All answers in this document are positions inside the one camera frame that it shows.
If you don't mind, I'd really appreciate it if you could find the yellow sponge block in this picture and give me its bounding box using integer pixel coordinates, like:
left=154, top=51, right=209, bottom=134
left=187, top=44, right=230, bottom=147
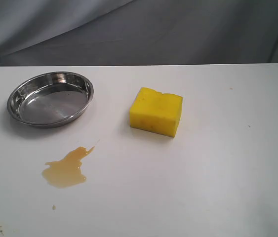
left=129, top=87, right=183, bottom=137

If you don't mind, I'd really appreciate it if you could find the amber liquid spill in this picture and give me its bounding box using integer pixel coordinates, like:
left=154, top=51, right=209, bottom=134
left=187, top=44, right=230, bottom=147
left=42, top=146, right=95, bottom=188

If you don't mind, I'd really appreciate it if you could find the round stainless steel dish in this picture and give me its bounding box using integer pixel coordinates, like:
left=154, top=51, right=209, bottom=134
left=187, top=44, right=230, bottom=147
left=7, top=71, right=94, bottom=128

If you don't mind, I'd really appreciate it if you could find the grey backdrop cloth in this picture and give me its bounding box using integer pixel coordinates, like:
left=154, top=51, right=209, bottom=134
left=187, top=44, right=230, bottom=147
left=0, top=0, right=278, bottom=66

